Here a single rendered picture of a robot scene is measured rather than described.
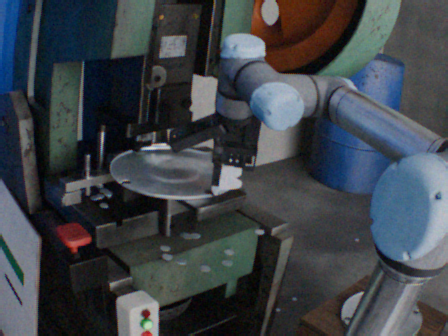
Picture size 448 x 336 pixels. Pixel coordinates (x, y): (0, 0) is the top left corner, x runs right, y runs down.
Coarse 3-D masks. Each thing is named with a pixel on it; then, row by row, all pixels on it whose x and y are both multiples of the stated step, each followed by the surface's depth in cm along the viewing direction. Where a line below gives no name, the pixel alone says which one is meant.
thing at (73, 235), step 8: (64, 224) 97; (72, 224) 98; (56, 232) 95; (64, 232) 94; (72, 232) 95; (80, 232) 95; (64, 240) 92; (72, 240) 92; (80, 240) 93; (88, 240) 94; (72, 248) 96
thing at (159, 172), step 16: (128, 160) 126; (144, 160) 127; (160, 160) 127; (176, 160) 128; (192, 160) 130; (208, 160) 132; (128, 176) 117; (144, 176) 118; (160, 176) 118; (176, 176) 119; (192, 176) 120; (208, 176) 123; (144, 192) 110; (160, 192) 112; (176, 192) 113; (192, 192) 114
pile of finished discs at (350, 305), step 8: (352, 296) 153; (360, 296) 154; (344, 304) 149; (352, 304) 149; (344, 312) 145; (352, 312) 145; (416, 312) 145; (344, 320) 140; (408, 320) 140; (416, 320) 140; (408, 328) 136; (416, 328) 136
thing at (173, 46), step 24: (168, 0) 114; (168, 24) 112; (192, 24) 117; (168, 48) 115; (192, 48) 120; (168, 72) 117; (192, 72) 122; (120, 96) 121; (144, 96) 115; (168, 96) 116; (144, 120) 118; (168, 120) 119
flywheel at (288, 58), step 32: (256, 0) 142; (288, 0) 134; (320, 0) 126; (352, 0) 115; (256, 32) 145; (288, 32) 137; (320, 32) 125; (352, 32) 122; (288, 64) 135; (320, 64) 134
